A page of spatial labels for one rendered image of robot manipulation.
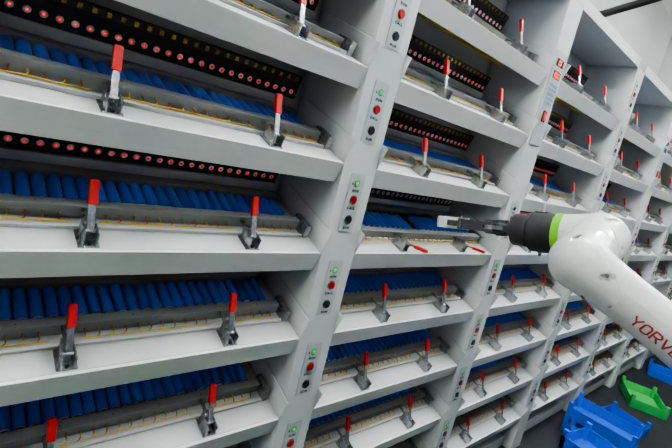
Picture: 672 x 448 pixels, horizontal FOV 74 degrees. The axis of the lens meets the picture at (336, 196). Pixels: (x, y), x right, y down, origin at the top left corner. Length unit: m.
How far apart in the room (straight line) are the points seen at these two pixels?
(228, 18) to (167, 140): 0.20
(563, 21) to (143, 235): 1.26
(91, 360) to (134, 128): 0.36
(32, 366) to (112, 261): 0.18
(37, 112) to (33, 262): 0.20
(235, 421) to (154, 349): 0.27
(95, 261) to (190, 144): 0.21
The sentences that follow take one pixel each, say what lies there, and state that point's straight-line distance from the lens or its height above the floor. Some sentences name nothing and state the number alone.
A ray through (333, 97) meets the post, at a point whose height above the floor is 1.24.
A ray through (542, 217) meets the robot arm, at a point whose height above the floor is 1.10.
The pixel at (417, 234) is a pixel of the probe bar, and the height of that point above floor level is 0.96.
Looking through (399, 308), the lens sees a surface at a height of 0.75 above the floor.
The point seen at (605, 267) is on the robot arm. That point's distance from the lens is 0.92.
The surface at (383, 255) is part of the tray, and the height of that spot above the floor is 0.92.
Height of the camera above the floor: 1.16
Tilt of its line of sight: 8 degrees down
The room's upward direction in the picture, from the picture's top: 14 degrees clockwise
